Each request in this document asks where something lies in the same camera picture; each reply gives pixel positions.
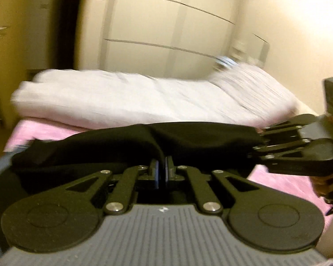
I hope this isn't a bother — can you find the black garment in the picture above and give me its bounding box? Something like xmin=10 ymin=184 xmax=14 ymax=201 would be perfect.
xmin=0 ymin=121 xmax=266 ymax=214

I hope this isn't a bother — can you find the blue striped item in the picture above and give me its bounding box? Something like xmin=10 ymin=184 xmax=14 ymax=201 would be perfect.
xmin=214 ymin=56 xmax=239 ymax=71

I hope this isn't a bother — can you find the pink rose blanket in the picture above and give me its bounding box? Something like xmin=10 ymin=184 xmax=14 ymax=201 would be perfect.
xmin=5 ymin=118 xmax=331 ymax=213

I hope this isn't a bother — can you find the cream built-in wardrobe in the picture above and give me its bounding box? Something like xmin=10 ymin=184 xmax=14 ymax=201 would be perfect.
xmin=74 ymin=0 xmax=241 ymax=79

